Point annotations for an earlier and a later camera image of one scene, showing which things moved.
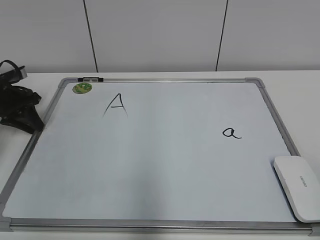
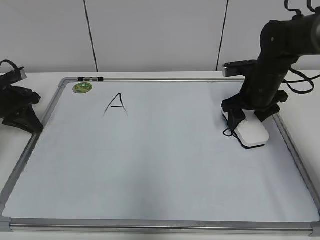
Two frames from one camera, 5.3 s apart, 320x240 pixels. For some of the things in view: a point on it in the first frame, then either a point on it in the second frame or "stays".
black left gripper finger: (21, 123) stays
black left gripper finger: (34, 118) stays
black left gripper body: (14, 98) stays
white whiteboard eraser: (302, 183) -> (252, 133)
